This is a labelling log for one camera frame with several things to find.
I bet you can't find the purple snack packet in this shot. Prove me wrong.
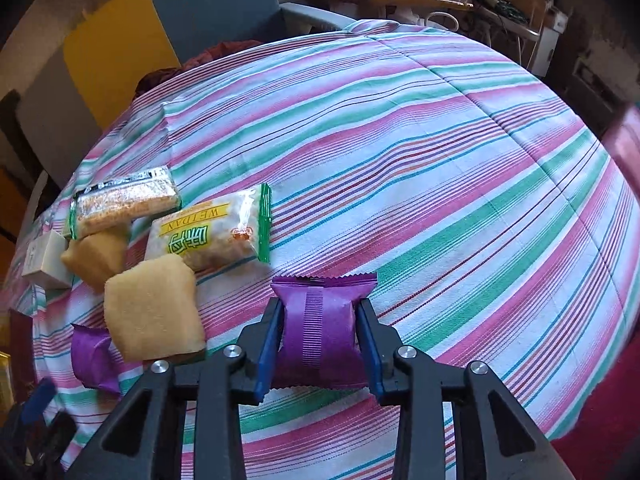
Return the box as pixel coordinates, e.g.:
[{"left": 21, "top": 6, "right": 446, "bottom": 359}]
[
  {"left": 271, "top": 273, "right": 378, "bottom": 390},
  {"left": 70, "top": 324, "right": 122, "bottom": 396}
]

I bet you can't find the yellow sponge block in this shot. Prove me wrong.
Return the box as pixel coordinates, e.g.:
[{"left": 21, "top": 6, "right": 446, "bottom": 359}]
[
  {"left": 61, "top": 224, "right": 130, "bottom": 294},
  {"left": 103, "top": 255, "right": 206, "bottom": 362}
]

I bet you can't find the white carton box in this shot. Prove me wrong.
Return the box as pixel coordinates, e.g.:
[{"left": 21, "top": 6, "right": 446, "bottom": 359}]
[{"left": 22, "top": 231, "right": 73, "bottom": 290}]

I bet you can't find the yellow green snack packet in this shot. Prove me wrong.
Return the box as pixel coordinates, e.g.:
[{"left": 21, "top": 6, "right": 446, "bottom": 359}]
[{"left": 144, "top": 183, "right": 271, "bottom": 272}]

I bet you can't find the gold tin box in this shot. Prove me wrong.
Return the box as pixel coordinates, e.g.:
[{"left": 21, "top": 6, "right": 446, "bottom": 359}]
[{"left": 1, "top": 309, "right": 37, "bottom": 424}]

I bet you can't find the striped bedsheet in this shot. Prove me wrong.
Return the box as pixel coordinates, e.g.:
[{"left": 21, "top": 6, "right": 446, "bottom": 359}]
[{"left": 1, "top": 21, "right": 639, "bottom": 479}]

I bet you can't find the dark red cloth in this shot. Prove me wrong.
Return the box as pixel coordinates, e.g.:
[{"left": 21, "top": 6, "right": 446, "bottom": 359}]
[{"left": 134, "top": 40, "right": 262, "bottom": 99}]

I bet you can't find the tricolour armchair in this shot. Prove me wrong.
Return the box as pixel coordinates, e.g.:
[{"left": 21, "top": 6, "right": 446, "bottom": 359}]
[{"left": 14, "top": 0, "right": 356, "bottom": 187}]

